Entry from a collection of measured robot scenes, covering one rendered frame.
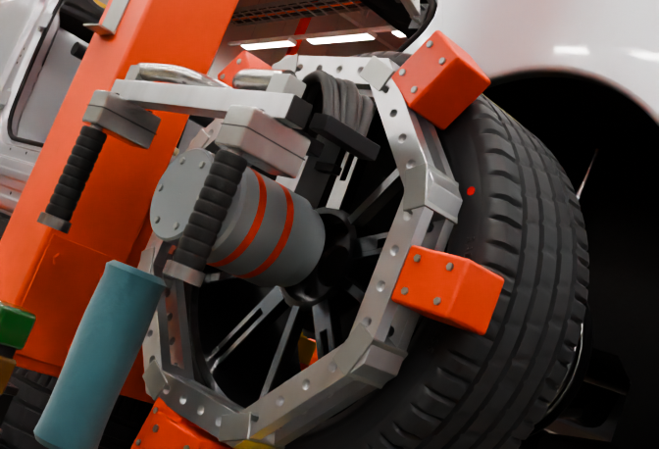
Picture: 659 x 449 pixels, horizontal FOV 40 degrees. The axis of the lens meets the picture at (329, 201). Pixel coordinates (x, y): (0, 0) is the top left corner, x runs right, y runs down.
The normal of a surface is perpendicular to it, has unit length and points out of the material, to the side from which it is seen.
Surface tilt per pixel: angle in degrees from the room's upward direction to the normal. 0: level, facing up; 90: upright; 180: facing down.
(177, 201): 90
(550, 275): 77
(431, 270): 90
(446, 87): 125
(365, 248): 90
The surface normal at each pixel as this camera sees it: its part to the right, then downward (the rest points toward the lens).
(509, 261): 0.70, -0.04
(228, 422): -0.67, -0.37
